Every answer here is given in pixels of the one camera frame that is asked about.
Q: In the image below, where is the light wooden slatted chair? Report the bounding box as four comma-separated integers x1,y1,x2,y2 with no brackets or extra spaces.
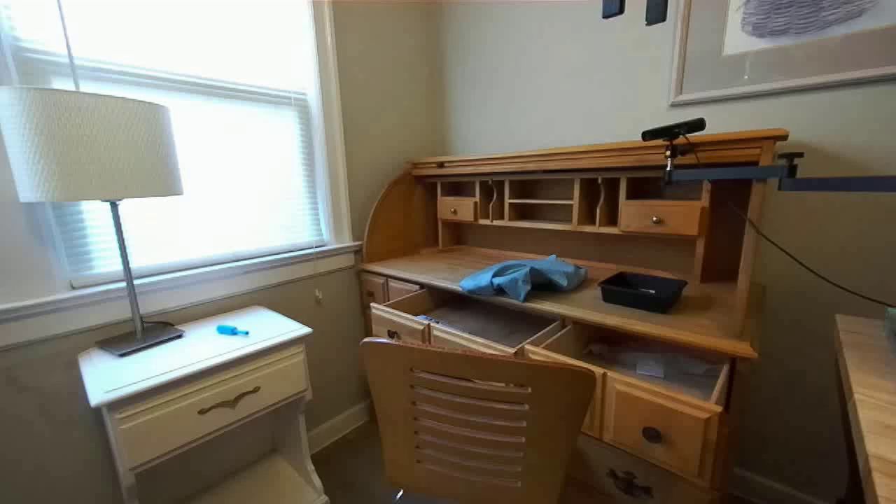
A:
358,335,599,504

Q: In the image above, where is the wide open desk drawer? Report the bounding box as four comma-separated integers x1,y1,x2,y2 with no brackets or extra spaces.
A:
367,288,568,358

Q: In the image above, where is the wooden roll-top desk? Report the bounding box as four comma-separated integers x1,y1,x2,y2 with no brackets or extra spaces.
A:
355,127,794,504

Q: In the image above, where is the light wooden table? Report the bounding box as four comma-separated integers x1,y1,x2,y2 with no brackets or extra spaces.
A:
833,312,896,504

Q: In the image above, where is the deep open desk drawer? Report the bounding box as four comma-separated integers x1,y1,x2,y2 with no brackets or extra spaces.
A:
522,321,733,485

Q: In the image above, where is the framed wall picture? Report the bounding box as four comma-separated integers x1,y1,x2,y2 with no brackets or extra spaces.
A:
668,0,896,110

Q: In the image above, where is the white nightstand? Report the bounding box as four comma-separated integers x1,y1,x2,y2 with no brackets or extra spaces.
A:
75,306,332,504

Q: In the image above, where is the white window blind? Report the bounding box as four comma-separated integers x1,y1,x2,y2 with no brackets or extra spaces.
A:
0,0,332,286

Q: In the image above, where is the white shade table lamp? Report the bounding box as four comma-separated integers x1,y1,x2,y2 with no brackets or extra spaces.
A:
0,83,189,358

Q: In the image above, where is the blue cloth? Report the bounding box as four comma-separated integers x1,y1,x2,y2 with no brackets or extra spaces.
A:
455,254,591,306

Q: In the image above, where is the thin black wall cable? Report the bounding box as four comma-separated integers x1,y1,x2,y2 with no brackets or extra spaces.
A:
746,216,896,312

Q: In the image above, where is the black bar camera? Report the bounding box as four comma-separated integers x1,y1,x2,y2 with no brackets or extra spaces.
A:
640,114,710,145

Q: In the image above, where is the white window frame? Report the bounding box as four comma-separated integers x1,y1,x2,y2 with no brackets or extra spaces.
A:
0,0,364,326

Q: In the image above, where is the black plastic tray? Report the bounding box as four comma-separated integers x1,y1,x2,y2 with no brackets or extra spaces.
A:
598,268,689,316

